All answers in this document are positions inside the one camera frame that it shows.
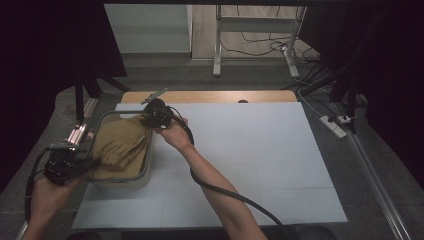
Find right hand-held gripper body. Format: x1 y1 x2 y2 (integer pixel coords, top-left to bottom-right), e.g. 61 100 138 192
140 87 175 130

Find white cabinet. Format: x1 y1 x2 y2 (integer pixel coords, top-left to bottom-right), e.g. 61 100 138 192
103 3 194 54

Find white desk frame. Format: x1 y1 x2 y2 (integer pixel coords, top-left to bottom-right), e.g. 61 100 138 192
212 4 308 79

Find person's right hand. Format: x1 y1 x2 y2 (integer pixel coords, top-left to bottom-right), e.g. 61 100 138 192
154 117 195 152

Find white power cable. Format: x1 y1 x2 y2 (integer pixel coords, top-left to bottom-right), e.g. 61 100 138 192
295 87 324 118

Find aluminium rail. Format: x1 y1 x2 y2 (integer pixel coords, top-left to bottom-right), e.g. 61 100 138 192
345 130 414 240
14 122 90 240

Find beige basket with grey rim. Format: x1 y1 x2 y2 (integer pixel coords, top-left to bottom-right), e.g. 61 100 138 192
84 110 157 192

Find brown pants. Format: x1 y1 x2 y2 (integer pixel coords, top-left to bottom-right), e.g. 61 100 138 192
90 115 154 180

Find wooden table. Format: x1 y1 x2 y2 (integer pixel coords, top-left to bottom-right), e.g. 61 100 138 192
120 90 298 104

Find white table mat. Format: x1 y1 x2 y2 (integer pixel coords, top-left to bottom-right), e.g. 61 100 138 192
71 102 348 231

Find black floor cables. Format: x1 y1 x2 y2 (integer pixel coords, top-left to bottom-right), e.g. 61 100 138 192
220 4 323 65

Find black metal stand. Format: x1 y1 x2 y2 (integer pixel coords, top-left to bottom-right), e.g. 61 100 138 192
73 70 132 123
299 63 368 135

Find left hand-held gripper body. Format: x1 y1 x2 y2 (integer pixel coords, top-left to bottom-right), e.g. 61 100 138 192
44 142 88 187

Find dark curtain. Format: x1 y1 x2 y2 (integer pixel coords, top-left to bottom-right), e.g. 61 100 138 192
298 0 424 188
0 0 128 195

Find person's left hand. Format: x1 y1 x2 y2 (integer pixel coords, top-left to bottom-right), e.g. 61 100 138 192
31 174 84 222

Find white power strip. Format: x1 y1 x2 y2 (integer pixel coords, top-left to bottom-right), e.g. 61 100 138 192
319 115 348 139

